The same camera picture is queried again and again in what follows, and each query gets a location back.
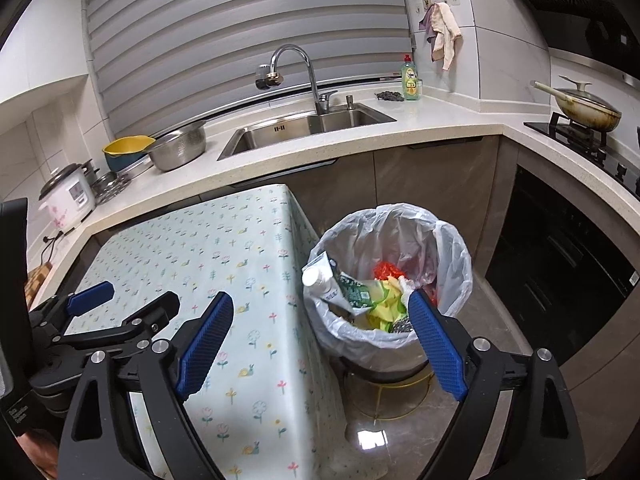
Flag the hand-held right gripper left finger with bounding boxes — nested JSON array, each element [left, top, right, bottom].
[[59, 291, 234, 480]]

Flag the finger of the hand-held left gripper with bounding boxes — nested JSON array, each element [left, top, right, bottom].
[[60, 291, 181, 359], [27, 281, 115, 341]]

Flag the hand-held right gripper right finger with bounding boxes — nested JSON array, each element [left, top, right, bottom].
[[407, 290, 573, 480]]

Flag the yellow green packet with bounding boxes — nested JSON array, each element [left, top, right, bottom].
[[367, 280, 411, 333]]

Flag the red plastic bag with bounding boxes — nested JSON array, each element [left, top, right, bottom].
[[372, 260, 441, 306]]

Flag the green snack packet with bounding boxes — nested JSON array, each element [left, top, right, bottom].
[[340, 272, 383, 309]]

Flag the trash bin with clear liner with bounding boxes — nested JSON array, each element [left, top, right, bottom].
[[301, 202, 473, 383]]

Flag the white cylindrical container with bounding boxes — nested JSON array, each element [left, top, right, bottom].
[[302, 252, 351, 316]]

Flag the person's left hand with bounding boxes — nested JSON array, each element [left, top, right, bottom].
[[17, 432, 60, 480]]

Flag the checkered wooden cutting board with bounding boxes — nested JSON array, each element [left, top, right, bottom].
[[25, 262, 53, 311]]

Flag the white rice cooker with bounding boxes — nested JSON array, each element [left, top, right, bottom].
[[39, 162, 97, 235]]

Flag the floral tablecloth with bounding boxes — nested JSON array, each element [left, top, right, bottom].
[[62, 183, 351, 480]]

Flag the metal steamer rack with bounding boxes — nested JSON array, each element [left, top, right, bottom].
[[90, 170, 133, 206]]

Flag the blue basin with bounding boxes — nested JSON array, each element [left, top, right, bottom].
[[104, 152, 153, 173]]

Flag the black built-in oven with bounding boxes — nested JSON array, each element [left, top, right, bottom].
[[485, 165, 640, 368]]

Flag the yellow bowl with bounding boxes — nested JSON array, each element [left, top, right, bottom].
[[102, 136, 156, 157]]

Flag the steel colander bowl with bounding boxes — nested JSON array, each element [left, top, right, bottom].
[[147, 120, 208, 172]]

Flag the grey base cabinets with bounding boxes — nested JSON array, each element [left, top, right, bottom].
[[280, 135, 521, 286]]

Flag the white stone kitchen counter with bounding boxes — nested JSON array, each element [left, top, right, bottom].
[[30, 80, 640, 311]]

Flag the stainless steel sink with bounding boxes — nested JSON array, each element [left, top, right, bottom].
[[216, 102, 397, 162]]

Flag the black gas stove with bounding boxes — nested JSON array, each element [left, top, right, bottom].
[[523, 112, 640, 186]]

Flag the green dish soap bottle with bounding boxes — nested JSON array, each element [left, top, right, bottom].
[[400, 54, 421, 102]]

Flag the wok with lid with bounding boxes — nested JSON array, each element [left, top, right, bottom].
[[530, 76, 623, 133]]

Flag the chrome kitchen faucet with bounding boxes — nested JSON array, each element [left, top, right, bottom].
[[255, 44, 340, 116]]

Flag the grey window blind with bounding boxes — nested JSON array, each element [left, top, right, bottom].
[[82, 0, 413, 133]]

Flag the beige hanging cloth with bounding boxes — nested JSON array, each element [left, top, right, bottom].
[[430, 2, 463, 72]]

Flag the purple hanging cloth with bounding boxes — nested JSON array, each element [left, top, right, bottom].
[[417, 4, 438, 43]]

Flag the black range hood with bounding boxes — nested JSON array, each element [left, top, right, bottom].
[[492, 0, 640, 68]]

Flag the black power cord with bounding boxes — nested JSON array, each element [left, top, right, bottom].
[[42, 232, 63, 266]]

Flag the yellow wire ring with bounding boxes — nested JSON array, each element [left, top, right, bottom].
[[367, 365, 438, 418]]

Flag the white wall cabinet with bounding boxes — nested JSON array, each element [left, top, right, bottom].
[[0, 0, 91, 111]]

